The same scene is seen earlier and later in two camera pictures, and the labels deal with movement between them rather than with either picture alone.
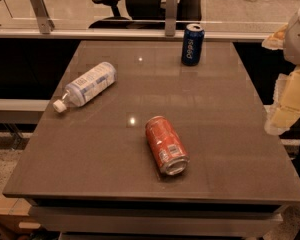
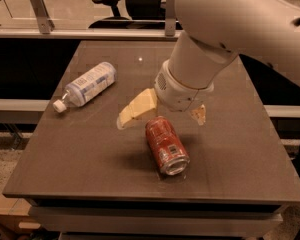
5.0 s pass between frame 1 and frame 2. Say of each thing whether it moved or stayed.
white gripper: moved
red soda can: stayed
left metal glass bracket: stayed
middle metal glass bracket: stayed
